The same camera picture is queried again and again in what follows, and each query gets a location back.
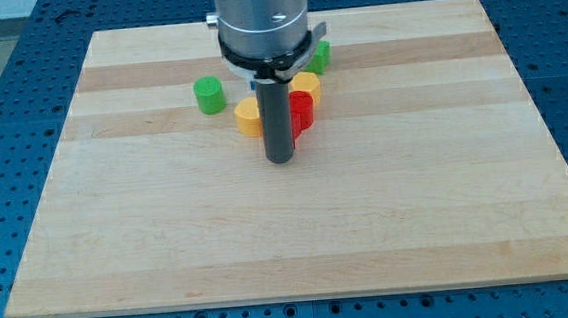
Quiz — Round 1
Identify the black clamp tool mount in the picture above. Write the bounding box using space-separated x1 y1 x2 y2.
217 22 327 84

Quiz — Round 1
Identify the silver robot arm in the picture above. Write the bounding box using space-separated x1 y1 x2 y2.
207 0 327 164

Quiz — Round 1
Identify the green cylinder block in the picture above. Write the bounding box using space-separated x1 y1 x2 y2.
193 76 226 115

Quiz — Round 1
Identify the red heart block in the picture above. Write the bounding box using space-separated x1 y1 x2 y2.
289 90 314 143

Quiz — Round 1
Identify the yellow heart block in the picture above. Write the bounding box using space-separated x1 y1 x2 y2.
234 97 263 138

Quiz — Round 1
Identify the wooden board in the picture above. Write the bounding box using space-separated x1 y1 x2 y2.
5 0 568 318

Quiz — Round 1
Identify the dark grey cylindrical pointer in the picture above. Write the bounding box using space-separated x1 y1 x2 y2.
255 82 294 164

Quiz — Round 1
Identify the green block behind arm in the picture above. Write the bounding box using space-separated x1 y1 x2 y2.
304 40 331 74

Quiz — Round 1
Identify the yellow hexagon block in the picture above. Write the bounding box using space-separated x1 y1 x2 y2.
290 71 322 107

